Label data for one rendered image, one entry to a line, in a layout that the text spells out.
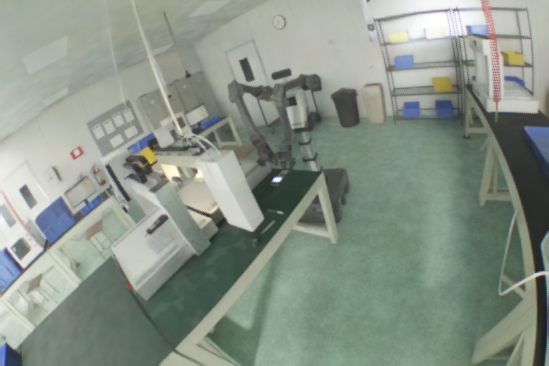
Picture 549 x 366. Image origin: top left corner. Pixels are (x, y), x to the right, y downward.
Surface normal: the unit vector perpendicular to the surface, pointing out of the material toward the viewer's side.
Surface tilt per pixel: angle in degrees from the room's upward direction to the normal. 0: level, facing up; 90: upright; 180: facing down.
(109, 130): 90
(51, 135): 90
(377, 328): 0
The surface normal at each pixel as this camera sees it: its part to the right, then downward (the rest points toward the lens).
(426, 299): -0.32, -0.85
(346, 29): -0.55, 0.53
